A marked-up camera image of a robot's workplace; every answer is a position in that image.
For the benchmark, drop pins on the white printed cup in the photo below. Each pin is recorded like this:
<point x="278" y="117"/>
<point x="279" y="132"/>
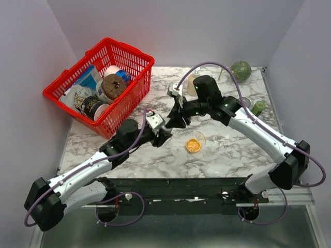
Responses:
<point x="101" y="95"/>

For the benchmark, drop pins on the clear dish lid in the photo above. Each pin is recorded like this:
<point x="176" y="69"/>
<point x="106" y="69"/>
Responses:
<point x="200" y="138"/>

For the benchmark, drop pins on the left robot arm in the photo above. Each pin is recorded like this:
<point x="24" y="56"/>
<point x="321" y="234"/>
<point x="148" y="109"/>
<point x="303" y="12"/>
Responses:
<point x="49" y="200"/>

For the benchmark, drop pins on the green cylinder bottle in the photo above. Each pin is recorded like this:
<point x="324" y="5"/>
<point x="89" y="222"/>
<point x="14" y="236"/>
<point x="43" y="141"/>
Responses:
<point x="258" y="107"/>

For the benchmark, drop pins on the small pill bottle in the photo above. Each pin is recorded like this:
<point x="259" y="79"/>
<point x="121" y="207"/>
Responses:
<point x="166" y="129"/>

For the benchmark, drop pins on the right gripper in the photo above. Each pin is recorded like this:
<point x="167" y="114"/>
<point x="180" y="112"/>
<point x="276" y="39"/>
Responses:
<point x="177" y="112"/>

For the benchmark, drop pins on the orange pill dish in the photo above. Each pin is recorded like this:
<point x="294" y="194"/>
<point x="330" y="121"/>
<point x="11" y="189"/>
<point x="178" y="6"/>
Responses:
<point x="193" y="145"/>

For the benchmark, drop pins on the brown round cork block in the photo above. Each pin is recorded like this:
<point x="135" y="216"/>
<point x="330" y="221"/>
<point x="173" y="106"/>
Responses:
<point x="113" y="86"/>

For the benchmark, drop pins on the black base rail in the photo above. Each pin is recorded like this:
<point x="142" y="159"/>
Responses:
<point x="160" y="196"/>

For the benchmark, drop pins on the silver cartoon snack bag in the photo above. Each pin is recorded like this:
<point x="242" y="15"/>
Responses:
<point x="75" y="95"/>

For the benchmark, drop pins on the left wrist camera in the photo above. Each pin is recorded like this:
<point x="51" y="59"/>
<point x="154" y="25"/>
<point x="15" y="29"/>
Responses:
<point x="154" y="121"/>

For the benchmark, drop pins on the red plastic shopping basket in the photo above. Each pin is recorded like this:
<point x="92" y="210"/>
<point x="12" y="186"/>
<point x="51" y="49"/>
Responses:
<point x="105" y="53"/>

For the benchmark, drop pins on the blue white packet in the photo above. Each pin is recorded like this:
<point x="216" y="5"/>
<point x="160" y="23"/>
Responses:
<point x="87" y="80"/>

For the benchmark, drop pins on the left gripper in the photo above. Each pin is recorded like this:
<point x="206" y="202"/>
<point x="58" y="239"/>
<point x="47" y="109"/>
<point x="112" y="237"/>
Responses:
<point x="159" y="141"/>

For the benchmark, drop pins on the white blue tissue roll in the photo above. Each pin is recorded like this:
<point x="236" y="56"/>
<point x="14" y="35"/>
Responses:
<point x="113" y="69"/>

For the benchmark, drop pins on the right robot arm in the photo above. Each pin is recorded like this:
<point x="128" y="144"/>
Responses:
<point x="290" y="163"/>

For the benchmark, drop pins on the beige soap pump bottle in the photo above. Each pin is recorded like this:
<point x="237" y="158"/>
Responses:
<point x="190" y="86"/>

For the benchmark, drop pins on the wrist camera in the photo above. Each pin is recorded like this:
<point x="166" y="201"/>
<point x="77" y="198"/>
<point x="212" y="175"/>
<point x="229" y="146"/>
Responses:
<point x="175" y="92"/>
<point x="154" y="121"/>

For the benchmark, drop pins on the green melon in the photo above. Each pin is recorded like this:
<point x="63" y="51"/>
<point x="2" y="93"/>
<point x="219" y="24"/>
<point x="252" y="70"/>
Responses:
<point x="241" y="70"/>

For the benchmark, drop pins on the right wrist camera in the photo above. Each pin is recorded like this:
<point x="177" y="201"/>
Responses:
<point x="175" y="92"/>

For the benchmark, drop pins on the black face cream tub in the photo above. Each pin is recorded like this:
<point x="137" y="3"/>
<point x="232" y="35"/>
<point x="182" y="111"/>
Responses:
<point x="93" y="108"/>

